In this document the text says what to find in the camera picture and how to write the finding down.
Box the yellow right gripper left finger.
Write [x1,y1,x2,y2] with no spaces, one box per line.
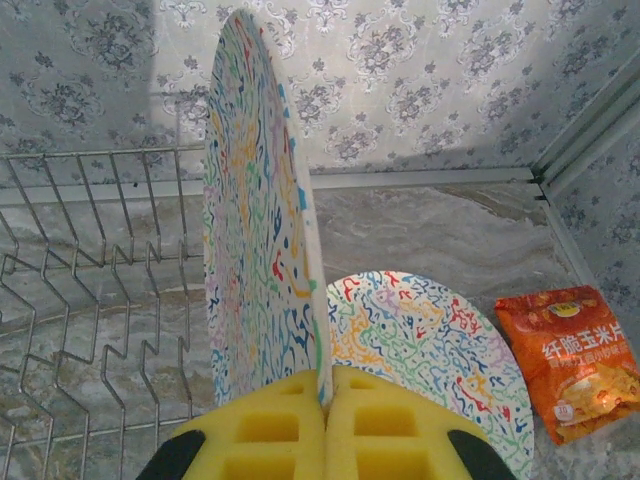
[134,369,329,480]

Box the orange corn chips bag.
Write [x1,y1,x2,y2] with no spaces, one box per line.
[493,284,640,447]

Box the colourful squiggle pattern plate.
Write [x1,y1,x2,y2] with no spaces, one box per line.
[202,9,334,406]
[324,269,536,480]

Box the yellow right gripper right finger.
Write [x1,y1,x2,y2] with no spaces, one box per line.
[322,364,506,480]

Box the metal wire dish rack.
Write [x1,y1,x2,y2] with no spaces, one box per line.
[0,147,204,480]

